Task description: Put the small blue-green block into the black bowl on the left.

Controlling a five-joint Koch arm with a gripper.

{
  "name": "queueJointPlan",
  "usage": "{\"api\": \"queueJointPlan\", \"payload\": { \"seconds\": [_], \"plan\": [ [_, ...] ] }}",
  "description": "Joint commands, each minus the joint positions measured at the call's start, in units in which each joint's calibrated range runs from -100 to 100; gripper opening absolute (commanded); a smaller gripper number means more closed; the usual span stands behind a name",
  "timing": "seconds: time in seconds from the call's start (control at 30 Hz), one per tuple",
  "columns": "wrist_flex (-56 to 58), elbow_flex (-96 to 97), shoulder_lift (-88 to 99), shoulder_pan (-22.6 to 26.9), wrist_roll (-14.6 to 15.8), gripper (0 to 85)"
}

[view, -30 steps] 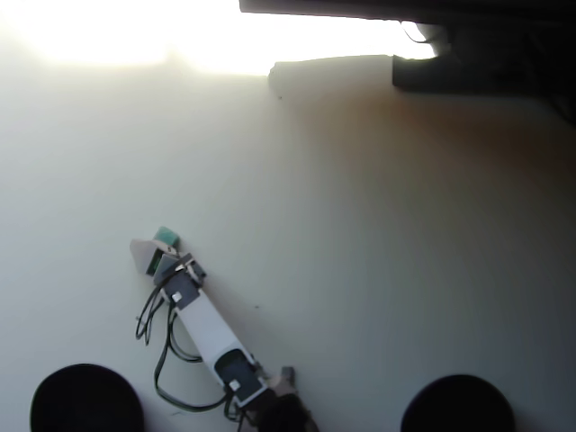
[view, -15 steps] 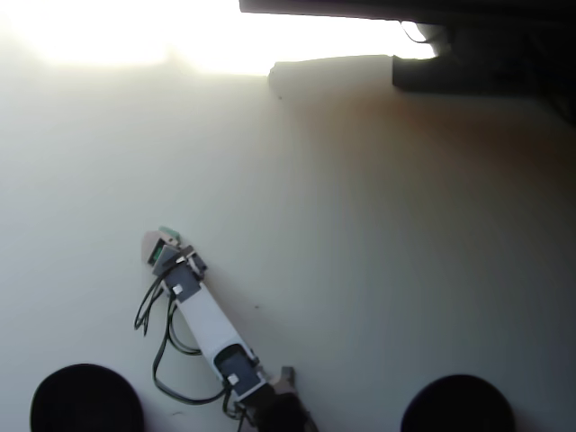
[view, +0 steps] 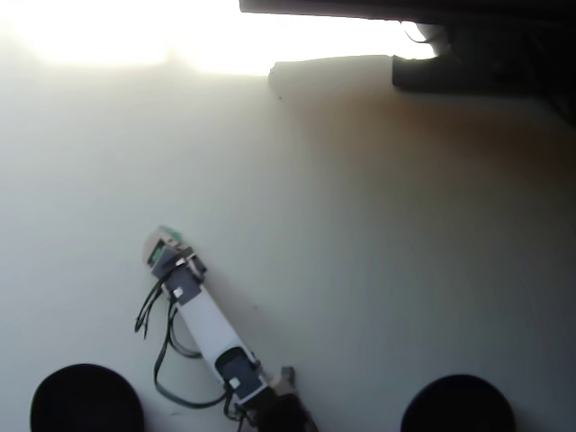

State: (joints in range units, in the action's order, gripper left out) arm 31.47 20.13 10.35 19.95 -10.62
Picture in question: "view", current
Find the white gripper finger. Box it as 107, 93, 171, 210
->
143, 226, 182, 271

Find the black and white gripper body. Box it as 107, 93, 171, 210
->
150, 245, 209, 308

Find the black round bowl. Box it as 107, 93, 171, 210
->
400, 373, 517, 432
30, 363, 146, 432

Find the grey flat box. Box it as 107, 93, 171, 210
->
268, 54, 395, 88

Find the dark overhead shelf edge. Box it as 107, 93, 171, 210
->
238, 0, 576, 23

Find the black box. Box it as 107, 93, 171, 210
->
391, 52, 576, 95

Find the black servo cable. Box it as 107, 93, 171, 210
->
153, 299, 236, 411
132, 265, 182, 342

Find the thin dark cable loop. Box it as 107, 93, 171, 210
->
400, 21, 434, 45

